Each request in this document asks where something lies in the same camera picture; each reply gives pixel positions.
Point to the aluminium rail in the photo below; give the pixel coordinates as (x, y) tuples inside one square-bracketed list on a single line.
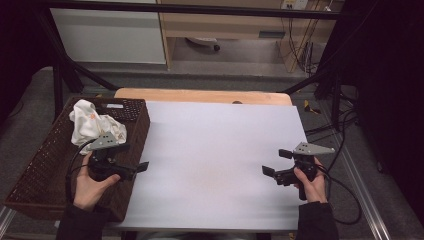
[(363, 196), (6, 223)]

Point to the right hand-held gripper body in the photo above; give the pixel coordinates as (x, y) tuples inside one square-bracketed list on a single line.
[(311, 149)]

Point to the white cloth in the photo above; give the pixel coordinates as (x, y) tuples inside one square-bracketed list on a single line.
[(88, 123)]

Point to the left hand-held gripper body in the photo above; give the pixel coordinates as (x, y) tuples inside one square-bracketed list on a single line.
[(105, 141)]

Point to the person's left hand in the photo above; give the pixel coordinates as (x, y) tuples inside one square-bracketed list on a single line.
[(86, 191)]

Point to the yellow and black tool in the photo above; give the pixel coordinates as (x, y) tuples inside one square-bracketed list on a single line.
[(310, 107)]

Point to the white table sheet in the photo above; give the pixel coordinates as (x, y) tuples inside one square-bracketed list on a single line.
[(206, 160)]

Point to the office chair base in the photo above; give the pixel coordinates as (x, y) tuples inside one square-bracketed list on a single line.
[(205, 41)]

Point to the black metal frame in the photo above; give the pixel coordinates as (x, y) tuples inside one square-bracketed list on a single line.
[(186, 9)]

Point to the light wooden desk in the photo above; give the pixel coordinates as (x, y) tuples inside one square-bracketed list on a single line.
[(233, 25)]

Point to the person's right hand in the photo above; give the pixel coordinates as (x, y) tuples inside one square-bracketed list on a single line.
[(316, 191)]

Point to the light wooden table board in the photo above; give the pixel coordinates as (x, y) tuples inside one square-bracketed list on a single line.
[(200, 96)]

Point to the brown wicker basket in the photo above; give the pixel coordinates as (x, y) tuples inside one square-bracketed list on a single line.
[(40, 173)]

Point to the black curtain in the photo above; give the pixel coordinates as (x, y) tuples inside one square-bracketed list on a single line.
[(390, 83), (20, 50)]

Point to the white power strip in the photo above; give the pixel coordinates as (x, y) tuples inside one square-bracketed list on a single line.
[(295, 4)]

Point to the white cabinet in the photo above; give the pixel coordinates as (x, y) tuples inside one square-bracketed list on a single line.
[(110, 36)]

